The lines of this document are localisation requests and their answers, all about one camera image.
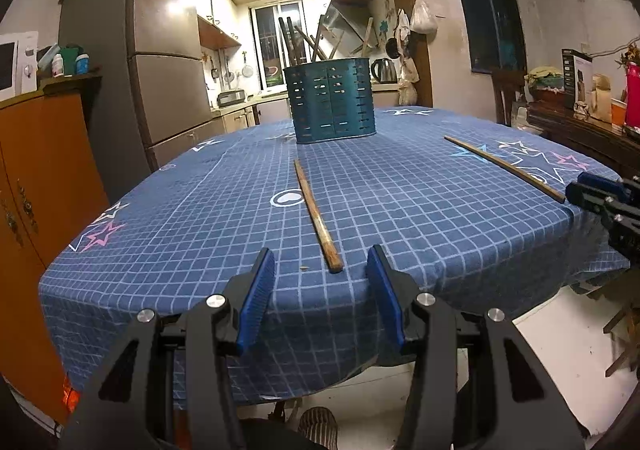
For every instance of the teal perforated utensil holder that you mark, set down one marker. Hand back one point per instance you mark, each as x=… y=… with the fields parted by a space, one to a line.
x=332 y=100

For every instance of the orange wooden cabinet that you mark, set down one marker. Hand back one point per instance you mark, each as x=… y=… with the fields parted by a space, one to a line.
x=45 y=190

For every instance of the wooden stool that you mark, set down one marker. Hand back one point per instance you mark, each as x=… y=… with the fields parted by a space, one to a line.
x=622 y=335

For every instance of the wooden chopstick with green end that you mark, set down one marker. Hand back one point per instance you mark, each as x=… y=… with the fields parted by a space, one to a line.
x=306 y=46

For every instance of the black and white carton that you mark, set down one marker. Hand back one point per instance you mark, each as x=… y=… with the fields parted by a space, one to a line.
x=576 y=78

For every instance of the white plastic bag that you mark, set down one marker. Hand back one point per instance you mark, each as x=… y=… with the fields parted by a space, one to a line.
x=424 y=19

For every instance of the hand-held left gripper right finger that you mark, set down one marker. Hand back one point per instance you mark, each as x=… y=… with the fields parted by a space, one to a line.
x=387 y=305

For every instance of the grey refrigerator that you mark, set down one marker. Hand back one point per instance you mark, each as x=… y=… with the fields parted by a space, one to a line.
x=160 y=55

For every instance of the green plastic cup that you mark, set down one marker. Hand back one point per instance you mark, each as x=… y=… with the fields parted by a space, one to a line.
x=71 y=55

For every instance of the dark room window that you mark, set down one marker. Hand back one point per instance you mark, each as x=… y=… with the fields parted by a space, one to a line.
x=490 y=15

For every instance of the striped slipper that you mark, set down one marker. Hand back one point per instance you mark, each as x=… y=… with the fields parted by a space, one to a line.
x=318 y=427

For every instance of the white microwave oven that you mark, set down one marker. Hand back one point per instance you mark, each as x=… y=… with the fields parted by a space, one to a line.
x=15 y=65

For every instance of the steel electric kettle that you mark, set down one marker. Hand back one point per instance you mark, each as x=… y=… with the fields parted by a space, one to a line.
x=385 y=71

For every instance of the dark wooden side table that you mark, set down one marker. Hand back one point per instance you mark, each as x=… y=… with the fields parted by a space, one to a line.
x=575 y=130

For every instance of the blue checked tablecloth with stars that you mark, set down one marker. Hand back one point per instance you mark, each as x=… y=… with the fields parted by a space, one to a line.
x=200 y=210

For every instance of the orange cup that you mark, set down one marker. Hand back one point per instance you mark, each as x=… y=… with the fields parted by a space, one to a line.
x=618 y=111

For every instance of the glowing electric heater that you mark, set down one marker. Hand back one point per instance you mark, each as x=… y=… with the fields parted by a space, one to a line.
x=70 y=395

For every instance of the steel range hood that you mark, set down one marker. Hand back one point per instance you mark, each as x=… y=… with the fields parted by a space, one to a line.
x=350 y=25

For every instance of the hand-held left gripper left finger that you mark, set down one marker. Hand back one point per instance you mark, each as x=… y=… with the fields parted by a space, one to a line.
x=257 y=300

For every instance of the dark wooden chair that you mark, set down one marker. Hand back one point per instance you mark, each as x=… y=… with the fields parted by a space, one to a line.
x=507 y=95

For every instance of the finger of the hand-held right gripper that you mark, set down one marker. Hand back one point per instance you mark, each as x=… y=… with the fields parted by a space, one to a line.
x=587 y=197
x=602 y=182

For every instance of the silver countertop appliance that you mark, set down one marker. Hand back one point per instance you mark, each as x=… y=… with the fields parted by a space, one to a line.
x=231 y=98

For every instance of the small white bottle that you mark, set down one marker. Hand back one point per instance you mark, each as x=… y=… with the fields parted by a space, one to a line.
x=57 y=66

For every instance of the kitchen window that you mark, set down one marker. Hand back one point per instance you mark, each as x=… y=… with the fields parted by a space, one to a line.
x=270 y=50

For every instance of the red tall cup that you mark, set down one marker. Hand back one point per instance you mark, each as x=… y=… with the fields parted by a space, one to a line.
x=633 y=95

